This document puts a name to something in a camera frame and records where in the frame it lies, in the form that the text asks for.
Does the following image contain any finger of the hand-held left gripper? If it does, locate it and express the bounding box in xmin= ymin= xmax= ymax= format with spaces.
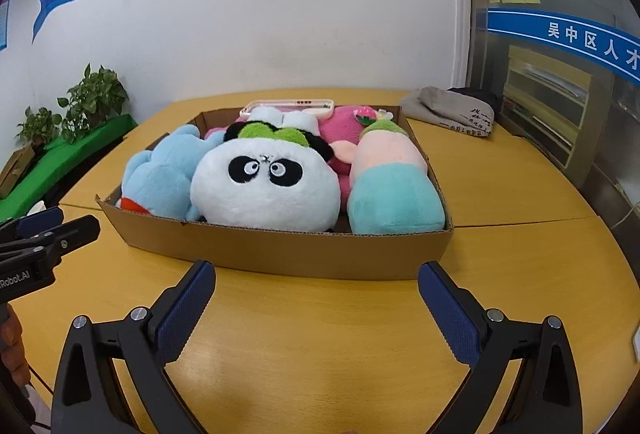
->
xmin=20 ymin=215 xmax=101 ymax=260
xmin=0 ymin=207 xmax=65 ymax=243

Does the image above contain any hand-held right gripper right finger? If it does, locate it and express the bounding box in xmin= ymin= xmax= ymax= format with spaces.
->
xmin=419 ymin=261 xmax=583 ymax=434

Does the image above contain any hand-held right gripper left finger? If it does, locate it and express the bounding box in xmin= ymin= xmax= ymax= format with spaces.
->
xmin=50 ymin=260 xmax=217 ymax=434

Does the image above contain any cardboard box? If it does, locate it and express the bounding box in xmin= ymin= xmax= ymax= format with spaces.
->
xmin=95 ymin=107 xmax=455 ymax=281

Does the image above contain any light blue plush toy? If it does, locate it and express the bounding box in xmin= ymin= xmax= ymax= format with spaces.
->
xmin=120 ymin=124 xmax=223 ymax=221

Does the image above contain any pastel pink teal plush pillow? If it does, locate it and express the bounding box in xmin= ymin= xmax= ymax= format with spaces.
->
xmin=346 ymin=119 xmax=447 ymax=235

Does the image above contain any panda head plush toy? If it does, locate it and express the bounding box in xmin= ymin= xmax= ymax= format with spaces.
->
xmin=190 ymin=120 xmax=342 ymax=231

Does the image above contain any pink plush bear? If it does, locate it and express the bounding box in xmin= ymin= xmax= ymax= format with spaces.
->
xmin=204 ymin=103 xmax=382 ymax=202

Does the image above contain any person's left hand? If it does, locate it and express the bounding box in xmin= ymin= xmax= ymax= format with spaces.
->
xmin=0 ymin=306 xmax=32 ymax=388

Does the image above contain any small brown cardboard carton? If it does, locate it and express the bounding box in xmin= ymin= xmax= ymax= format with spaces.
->
xmin=0 ymin=145 xmax=37 ymax=197

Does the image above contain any green mat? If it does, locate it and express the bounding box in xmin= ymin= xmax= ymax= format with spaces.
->
xmin=0 ymin=114 xmax=138 ymax=215

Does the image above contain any small potted green plant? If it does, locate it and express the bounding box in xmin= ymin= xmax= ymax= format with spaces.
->
xmin=16 ymin=107 xmax=62 ymax=150

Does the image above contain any large potted green plant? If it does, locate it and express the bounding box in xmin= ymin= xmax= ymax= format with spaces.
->
xmin=59 ymin=63 xmax=130 ymax=144

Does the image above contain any grey cloth bag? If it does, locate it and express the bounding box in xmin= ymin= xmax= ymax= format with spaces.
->
xmin=400 ymin=86 xmax=496 ymax=138

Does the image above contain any white framed pink tray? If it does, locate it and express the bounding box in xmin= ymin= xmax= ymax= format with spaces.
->
xmin=239 ymin=98 xmax=335 ymax=119

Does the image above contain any yellow shelf behind glass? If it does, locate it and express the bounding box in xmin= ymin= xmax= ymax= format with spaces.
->
xmin=502 ymin=43 xmax=593 ymax=170

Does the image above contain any blue glass banner strip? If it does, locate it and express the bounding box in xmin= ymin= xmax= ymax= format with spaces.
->
xmin=487 ymin=8 xmax=640 ymax=88

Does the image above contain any blue wall poster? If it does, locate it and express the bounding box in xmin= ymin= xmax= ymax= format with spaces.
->
xmin=0 ymin=0 xmax=11 ymax=51

